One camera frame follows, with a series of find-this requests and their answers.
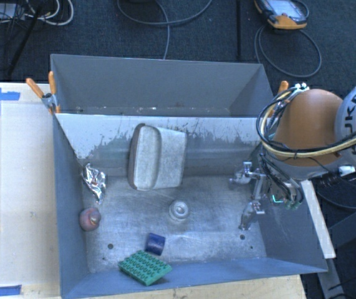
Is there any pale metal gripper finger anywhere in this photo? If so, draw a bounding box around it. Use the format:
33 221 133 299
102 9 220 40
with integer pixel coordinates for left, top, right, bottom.
238 199 266 231
228 161 267 191

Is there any grey metal bin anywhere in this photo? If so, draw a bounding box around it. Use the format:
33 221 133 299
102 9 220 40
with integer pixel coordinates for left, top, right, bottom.
49 54 330 299

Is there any dark blue cup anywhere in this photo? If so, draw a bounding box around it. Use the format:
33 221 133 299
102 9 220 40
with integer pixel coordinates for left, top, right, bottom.
144 232 167 257

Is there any green studded building plate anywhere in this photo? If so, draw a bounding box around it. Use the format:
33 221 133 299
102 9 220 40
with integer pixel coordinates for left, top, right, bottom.
117 250 173 287

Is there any crumpled silver foil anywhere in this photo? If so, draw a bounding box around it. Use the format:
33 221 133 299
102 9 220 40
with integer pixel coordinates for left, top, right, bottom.
82 163 108 206

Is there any red-brown toy apple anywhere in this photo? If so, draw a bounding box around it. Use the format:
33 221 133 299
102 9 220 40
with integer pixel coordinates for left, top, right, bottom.
78 206 102 232

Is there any pale wood board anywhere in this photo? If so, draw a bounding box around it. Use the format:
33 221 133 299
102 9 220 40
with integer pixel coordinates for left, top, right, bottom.
0 100 62 292

